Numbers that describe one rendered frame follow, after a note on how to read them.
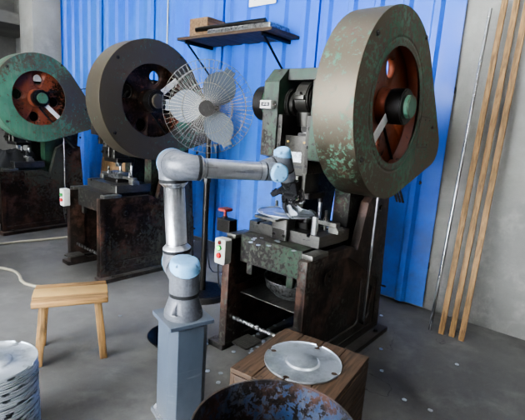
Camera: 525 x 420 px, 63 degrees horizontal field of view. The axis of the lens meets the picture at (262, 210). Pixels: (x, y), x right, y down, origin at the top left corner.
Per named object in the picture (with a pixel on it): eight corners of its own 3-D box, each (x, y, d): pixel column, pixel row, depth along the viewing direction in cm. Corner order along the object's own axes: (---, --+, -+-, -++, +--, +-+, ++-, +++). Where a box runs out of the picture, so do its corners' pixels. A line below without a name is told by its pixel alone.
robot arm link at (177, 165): (167, 151, 149) (292, 159, 168) (162, 149, 159) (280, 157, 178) (165, 183, 151) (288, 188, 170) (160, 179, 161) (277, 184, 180)
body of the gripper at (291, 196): (297, 208, 193) (292, 185, 187) (281, 205, 198) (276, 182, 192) (305, 200, 198) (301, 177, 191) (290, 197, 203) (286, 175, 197)
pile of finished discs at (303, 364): (321, 395, 140) (322, 393, 140) (248, 365, 155) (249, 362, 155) (352, 358, 164) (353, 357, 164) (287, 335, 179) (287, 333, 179)
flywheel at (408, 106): (448, 116, 223) (396, 222, 192) (410, 115, 235) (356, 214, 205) (429, -21, 174) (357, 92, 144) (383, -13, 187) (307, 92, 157)
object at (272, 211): (308, 208, 233) (308, 207, 233) (320, 220, 205) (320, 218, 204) (255, 206, 230) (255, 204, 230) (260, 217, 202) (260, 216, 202)
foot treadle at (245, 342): (246, 358, 204) (246, 348, 203) (230, 351, 210) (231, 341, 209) (312, 321, 249) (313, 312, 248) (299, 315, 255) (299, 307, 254)
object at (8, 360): (2, 391, 137) (2, 388, 137) (-82, 381, 139) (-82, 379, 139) (53, 346, 165) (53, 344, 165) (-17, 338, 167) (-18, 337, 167)
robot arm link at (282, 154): (268, 149, 186) (285, 143, 189) (272, 172, 192) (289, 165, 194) (276, 155, 180) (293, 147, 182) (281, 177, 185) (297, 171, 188)
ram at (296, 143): (299, 193, 210) (304, 133, 205) (276, 189, 220) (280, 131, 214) (318, 191, 224) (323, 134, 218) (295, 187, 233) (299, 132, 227)
